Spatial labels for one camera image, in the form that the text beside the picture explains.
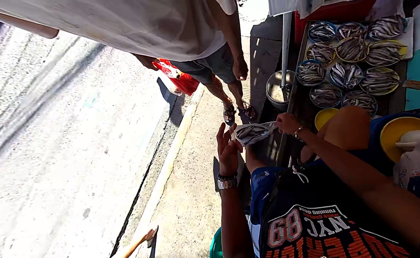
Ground dark blue tub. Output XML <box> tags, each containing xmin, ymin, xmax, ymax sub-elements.
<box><xmin>350</xmin><ymin>113</ymin><xmax>420</xmax><ymax>177</ymax></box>

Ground round yellow basin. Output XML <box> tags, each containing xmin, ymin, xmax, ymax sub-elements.
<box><xmin>380</xmin><ymin>117</ymin><xmax>420</xmax><ymax>164</ymax></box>

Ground clear plastic bag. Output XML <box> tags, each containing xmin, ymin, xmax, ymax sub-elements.
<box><xmin>231</xmin><ymin>121</ymin><xmax>278</xmax><ymax>147</ymax></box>

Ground person's left forearm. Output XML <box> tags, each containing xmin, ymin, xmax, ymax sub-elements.
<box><xmin>218</xmin><ymin>173</ymin><xmax>256</xmax><ymax>258</ymax></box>

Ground person's right forearm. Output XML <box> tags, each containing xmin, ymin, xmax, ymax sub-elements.
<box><xmin>294</xmin><ymin>127</ymin><xmax>420</xmax><ymax>248</ymax></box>

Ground bucket filled with concrete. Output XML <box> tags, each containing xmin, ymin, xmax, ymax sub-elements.
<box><xmin>266</xmin><ymin>70</ymin><xmax>296</xmax><ymax>112</ymax></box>

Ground red container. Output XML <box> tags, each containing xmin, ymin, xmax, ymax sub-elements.
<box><xmin>294</xmin><ymin>0</ymin><xmax>377</xmax><ymax>44</ymax></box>

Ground printed translucent plastic bag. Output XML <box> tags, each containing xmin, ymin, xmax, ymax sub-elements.
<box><xmin>393</xmin><ymin>139</ymin><xmax>420</xmax><ymax>213</ymax></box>

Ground dark wooden display table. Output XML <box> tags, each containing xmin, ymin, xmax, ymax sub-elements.
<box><xmin>276</xmin><ymin>18</ymin><xmax>415</xmax><ymax>167</ymax></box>

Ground white plastic sheet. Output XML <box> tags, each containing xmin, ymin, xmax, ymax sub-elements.
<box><xmin>268</xmin><ymin>0</ymin><xmax>325</xmax><ymax>19</ymax></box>

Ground person's right hand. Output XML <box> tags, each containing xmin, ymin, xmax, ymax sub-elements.
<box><xmin>275</xmin><ymin>113</ymin><xmax>303</xmax><ymax>135</ymax></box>

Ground person's left hand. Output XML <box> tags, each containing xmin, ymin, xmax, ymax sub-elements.
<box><xmin>217</xmin><ymin>123</ymin><xmax>244</xmax><ymax>177</ymax></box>

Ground white metal pole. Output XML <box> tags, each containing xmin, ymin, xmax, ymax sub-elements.
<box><xmin>281</xmin><ymin>12</ymin><xmax>292</xmax><ymax>89</ymax></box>

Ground green plastic stool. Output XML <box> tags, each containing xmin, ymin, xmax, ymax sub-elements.
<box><xmin>210</xmin><ymin>227</ymin><xmax>223</xmax><ymax>258</ymax></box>

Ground small silver fish in plastic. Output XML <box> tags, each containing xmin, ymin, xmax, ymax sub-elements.
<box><xmin>236</xmin><ymin>124</ymin><xmax>268</xmax><ymax>145</ymax></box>

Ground piles of small fish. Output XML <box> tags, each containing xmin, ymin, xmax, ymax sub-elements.
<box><xmin>297</xmin><ymin>15</ymin><xmax>407</xmax><ymax>115</ymax></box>

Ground red plastic bag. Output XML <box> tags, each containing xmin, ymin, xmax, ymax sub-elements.
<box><xmin>153</xmin><ymin>58</ymin><xmax>200</xmax><ymax>96</ymax></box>

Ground dark strapped sandal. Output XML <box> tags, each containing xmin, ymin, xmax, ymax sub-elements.
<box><xmin>223</xmin><ymin>103</ymin><xmax>236</xmax><ymax>125</ymax></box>
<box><xmin>238</xmin><ymin>100</ymin><xmax>258</xmax><ymax>121</ymax></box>

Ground yellow plate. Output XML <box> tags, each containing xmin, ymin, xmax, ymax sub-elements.
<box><xmin>314</xmin><ymin>108</ymin><xmax>339</xmax><ymax>132</ymax></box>

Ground group of fish plates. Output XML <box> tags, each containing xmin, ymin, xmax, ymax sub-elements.
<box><xmin>297</xmin><ymin>15</ymin><xmax>408</xmax><ymax>116</ymax></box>

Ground white plastic scoop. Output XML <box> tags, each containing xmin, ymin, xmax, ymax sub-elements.
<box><xmin>395</xmin><ymin>130</ymin><xmax>420</xmax><ymax>151</ymax></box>

